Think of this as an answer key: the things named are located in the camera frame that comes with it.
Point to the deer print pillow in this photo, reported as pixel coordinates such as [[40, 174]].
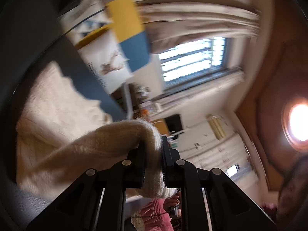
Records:
[[105, 62]]

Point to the narrow window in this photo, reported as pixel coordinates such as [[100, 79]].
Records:
[[232, 170]]

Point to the cream knit sweater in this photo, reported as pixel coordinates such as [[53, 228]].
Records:
[[60, 125]]

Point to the black television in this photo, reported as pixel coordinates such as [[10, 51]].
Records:
[[174, 124]]

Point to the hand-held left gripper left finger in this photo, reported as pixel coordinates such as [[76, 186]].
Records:
[[142, 163]]

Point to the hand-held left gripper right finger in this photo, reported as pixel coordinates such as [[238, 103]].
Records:
[[163, 166]]

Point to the grey yellow blue sofa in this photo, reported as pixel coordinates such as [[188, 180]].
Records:
[[127, 19]]

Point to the round ceiling lamp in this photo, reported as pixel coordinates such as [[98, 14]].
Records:
[[298, 122]]

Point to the dark floral cloth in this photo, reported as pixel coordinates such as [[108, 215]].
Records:
[[293, 190]]

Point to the person's right hand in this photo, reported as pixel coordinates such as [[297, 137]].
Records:
[[172, 198]]

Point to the wall air conditioner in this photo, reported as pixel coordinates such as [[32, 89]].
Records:
[[217, 126]]

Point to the wooden side table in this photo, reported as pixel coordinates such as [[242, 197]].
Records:
[[146, 105]]

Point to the barred window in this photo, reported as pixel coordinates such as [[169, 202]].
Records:
[[190, 60]]

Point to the triangle pattern pillow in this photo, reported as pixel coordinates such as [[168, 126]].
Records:
[[81, 21]]

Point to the pink quilt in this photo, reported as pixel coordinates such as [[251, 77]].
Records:
[[151, 216]]

